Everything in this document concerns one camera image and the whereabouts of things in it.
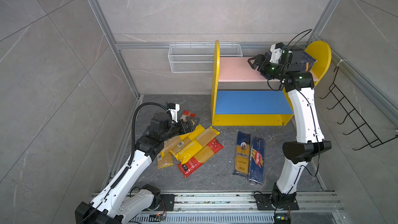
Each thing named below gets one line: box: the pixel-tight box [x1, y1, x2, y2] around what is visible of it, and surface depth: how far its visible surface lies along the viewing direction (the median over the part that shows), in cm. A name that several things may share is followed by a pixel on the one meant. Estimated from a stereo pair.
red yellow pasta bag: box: [176, 137, 225, 178], surface depth 87 cm
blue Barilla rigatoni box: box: [300, 50, 318, 72], surface depth 73 cm
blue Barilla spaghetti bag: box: [249, 136, 265, 186], surface depth 85 cm
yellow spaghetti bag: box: [159, 124, 206, 158], surface depth 91 cm
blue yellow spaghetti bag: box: [233, 131, 251, 177], surface depth 88 cm
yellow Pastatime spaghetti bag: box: [169, 126, 221, 165], surface depth 90 cm
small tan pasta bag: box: [157, 148, 175, 170], surface depth 87 cm
